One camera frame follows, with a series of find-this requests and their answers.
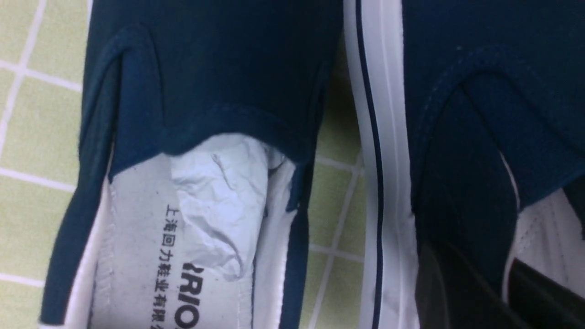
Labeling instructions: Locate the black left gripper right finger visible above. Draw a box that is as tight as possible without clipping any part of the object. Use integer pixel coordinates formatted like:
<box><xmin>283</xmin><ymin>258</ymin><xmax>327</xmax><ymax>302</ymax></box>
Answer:
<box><xmin>508</xmin><ymin>260</ymin><xmax>585</xmax><ymax>329</ymax></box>

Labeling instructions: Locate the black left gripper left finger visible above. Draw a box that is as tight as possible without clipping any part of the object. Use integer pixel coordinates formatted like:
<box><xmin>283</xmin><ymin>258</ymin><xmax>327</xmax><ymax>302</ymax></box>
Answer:
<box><xmin>415</xmin><ymin>244</ymin><xmax>517</xmax><ymax>329</ymax></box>

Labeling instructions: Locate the navy slip-on shoe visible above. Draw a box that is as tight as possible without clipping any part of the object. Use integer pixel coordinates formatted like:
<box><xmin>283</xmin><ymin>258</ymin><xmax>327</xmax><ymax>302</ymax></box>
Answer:
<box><xmin>343</xmin><ymin>0</ymin><xmax>585</xmax><ymax>329</ymax></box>
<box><xmin>38</xmin><ymin>0</ymin><xmax>343</xmax><ymax>329</ymax></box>

